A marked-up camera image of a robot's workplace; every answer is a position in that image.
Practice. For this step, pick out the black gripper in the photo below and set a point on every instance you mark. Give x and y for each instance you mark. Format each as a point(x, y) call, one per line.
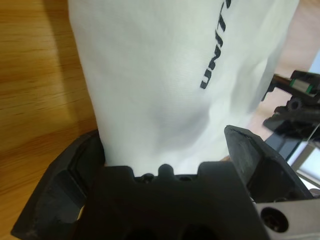
point(297, 107)

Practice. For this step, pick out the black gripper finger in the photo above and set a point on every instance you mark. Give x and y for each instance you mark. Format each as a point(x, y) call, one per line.
point(60, 190)

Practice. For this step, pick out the white t-shirt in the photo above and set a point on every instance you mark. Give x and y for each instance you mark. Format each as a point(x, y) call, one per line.
point(150, 75)

